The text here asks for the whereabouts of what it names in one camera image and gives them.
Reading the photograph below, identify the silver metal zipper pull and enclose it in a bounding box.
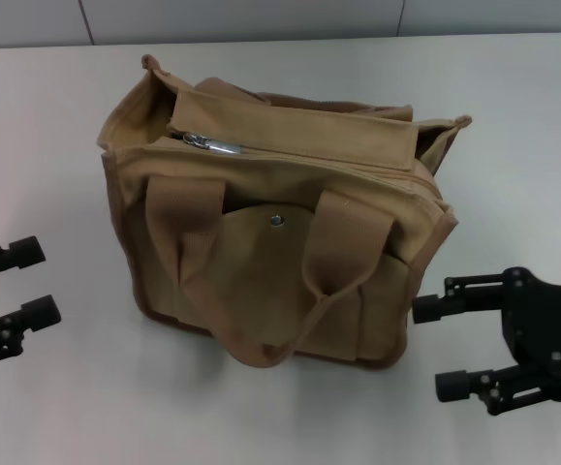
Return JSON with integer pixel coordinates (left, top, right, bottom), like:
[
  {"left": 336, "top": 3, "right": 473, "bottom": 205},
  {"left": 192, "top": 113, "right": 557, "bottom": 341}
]
[{"left": 181, "top": 132, "right": 248, "bottom": 157}]

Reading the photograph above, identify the khaki canvas food bag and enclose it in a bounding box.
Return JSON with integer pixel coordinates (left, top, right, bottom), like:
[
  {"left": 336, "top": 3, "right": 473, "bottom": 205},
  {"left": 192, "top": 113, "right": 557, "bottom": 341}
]
[{"left": 96, "top": 52, "right": 473, "bottom": 372}]

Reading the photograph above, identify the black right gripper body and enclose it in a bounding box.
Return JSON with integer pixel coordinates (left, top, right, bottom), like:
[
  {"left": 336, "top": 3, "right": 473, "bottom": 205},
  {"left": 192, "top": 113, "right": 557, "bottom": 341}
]
[{"left": 502, "top": 266, "right": 561, "bottom": 403}]

